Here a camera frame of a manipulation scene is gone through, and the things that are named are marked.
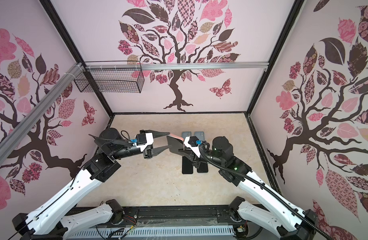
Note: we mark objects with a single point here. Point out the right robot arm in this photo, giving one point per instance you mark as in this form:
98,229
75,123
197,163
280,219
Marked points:
277,215

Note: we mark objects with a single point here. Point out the back aluminium rail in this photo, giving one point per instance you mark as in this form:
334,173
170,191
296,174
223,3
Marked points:
190,66

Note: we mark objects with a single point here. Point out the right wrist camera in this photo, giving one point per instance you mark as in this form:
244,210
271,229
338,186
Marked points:
192,142

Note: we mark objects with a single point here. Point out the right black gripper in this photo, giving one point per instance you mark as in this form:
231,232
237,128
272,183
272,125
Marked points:
194,158

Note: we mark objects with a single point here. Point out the white slotted cable duct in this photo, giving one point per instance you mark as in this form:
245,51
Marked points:
154,232

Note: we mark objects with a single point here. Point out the light blue phone case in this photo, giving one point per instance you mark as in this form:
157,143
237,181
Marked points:
200,135

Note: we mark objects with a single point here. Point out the aluminium rail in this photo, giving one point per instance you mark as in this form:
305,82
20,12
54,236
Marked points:
24,127
190,66

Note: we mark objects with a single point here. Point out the black wire basket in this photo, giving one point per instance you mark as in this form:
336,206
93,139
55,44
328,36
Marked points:
111,77

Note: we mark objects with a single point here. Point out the black smartphone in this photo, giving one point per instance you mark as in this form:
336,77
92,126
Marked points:
203,168

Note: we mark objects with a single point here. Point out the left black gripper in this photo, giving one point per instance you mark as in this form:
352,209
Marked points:
154,151

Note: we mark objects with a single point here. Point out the left aluminium rail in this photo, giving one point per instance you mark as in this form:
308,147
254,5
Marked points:
24,127

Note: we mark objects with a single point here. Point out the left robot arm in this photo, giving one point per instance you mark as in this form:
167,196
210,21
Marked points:
51,222

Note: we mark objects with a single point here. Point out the pink phone case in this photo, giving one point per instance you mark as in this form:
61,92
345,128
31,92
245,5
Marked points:
175,143

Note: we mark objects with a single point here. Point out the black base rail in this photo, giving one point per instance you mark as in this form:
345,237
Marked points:
179,216

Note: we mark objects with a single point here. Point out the white phone case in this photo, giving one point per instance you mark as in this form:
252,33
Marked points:
186,134

